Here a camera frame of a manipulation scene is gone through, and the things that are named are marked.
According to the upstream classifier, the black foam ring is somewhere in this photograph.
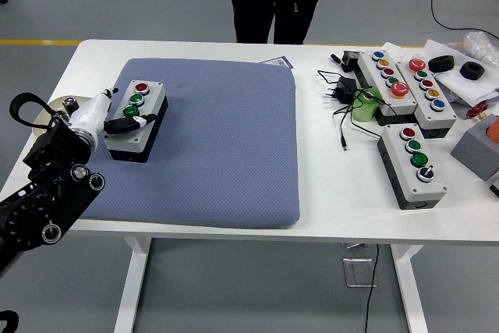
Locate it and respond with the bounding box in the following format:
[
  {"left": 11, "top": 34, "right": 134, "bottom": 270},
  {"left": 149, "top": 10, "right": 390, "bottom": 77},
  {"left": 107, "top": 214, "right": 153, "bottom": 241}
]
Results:
[
  {"left": 459, "top": 62, "right": 486, "bottom": 81},
  {"left": 427, "top": 55, "right": 455, "bottom": 74}
]

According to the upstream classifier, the white tape roll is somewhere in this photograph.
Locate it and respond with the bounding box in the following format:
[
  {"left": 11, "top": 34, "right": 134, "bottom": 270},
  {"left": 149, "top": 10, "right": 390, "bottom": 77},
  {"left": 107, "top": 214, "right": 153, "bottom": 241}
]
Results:
[{"left": 33, "top": 94, "right": 94, "bottom": 135}]

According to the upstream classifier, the five-button box with plain mushroom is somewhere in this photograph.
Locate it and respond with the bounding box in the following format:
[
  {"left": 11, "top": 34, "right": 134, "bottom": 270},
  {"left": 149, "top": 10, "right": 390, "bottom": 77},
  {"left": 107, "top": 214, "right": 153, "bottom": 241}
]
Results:
[{"left": 395, "top": 58, "right": 458, "bottom": 140}]

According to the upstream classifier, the black power adapter with cord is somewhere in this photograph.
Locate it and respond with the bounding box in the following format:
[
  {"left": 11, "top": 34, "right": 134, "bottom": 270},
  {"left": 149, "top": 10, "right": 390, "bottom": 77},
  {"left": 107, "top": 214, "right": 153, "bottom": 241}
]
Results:
[{"left": 317, "top": 69, "right": 391, "bottom": 152}]

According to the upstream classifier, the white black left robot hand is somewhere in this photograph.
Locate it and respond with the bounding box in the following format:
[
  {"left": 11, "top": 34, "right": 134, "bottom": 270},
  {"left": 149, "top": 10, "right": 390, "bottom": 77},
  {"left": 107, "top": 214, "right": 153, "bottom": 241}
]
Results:
[{"left": 69, "top": 86, "right": 158, "bottom": 136}]

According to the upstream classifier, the blue-grey quilted mat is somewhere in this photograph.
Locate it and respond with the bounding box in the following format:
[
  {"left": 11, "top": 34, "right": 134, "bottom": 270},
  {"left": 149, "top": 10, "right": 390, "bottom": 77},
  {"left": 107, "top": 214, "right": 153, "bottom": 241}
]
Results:
[{"left": 77, "top": 58, "right": 301, "bottom": 229}]

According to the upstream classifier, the metal floor socket plate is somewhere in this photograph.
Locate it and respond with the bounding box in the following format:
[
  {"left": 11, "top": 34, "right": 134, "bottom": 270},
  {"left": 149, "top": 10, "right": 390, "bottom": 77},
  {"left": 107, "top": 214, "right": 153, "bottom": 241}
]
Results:
[{"left": 342, "top": 257, "right": 378, "bottom": 289}]

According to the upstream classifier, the green tape dispenser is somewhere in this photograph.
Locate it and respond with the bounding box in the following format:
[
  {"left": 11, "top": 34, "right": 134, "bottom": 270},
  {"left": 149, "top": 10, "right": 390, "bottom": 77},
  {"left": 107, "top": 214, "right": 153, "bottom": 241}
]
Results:
[{"left": 350, "top": 87, "right": 385, "bottom": 123}]

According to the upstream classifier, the person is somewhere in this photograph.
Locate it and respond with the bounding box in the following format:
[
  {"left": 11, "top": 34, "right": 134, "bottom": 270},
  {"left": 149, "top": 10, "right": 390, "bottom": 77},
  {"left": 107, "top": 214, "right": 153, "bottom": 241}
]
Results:
[{"left": 219, "top": 0, "right": 339, "bottom": 45}]

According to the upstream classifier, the grey block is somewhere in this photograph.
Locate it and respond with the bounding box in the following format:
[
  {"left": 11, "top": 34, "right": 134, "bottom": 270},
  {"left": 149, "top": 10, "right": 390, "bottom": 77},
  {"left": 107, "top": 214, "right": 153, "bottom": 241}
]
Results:
[{"left": 451, "top": 114, "right": 499, "bottom": 182}]

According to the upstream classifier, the small black device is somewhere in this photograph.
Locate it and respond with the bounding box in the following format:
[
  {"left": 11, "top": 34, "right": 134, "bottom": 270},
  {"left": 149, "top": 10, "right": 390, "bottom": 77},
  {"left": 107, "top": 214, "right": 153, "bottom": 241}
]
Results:
[{"left": 330, "top": 50, "right": 363, "bottom": 73}]

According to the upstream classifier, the white table leg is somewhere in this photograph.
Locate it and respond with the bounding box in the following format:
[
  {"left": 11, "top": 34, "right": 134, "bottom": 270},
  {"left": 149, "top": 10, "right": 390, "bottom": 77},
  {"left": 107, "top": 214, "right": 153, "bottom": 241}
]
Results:
[
  {"left": 389, "top": 245, "right": 430, "bottom": 333},
  {"left": 112, "top": 237, "right": 153, "bottom": 333}
]

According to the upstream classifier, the five-button box with labelled mushroom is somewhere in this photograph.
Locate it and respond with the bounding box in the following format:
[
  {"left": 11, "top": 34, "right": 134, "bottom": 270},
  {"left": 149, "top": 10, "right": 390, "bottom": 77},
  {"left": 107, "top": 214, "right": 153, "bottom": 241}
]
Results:
[{"left": 352, "top": 50, "right": 420, "bottom": 126}]

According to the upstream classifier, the clear plastic bag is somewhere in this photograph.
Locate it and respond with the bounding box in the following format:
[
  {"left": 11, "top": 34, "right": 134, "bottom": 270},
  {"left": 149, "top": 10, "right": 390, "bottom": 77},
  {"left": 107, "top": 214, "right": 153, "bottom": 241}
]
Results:
[{"left": 462, "top": 31, "right": 499, "bottom": 67}]

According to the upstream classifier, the grey four-button control box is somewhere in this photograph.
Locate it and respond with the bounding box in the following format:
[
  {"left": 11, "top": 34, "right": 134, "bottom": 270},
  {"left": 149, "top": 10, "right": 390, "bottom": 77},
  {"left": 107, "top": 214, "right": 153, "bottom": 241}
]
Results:
[
  {"left": 377, "top": 122, "right": 448, "bottom": 211},
  {"left": 103, "top": 79, "right": 169, "bottom": 164}
]

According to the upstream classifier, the black cable under table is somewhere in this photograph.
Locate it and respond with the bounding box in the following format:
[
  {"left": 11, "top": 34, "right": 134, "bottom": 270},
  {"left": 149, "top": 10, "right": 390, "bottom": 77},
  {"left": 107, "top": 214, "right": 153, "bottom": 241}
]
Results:
[{"left": 364, "top": 245, "right": 380, "bottom": 333}]

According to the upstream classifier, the purple label card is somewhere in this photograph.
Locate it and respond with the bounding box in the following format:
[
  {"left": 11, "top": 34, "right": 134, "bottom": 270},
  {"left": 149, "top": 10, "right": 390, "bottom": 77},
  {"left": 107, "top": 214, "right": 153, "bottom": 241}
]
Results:
[{"left": 260, "top": 55, "right": 293, "bottom": 69}]

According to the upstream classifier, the red valve handle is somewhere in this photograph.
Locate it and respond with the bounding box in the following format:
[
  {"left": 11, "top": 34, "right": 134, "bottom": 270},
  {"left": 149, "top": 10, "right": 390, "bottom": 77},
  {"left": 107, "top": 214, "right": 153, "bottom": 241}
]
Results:
[{"left": 466, "top": 101, "right": 490, "bottom": 119}]

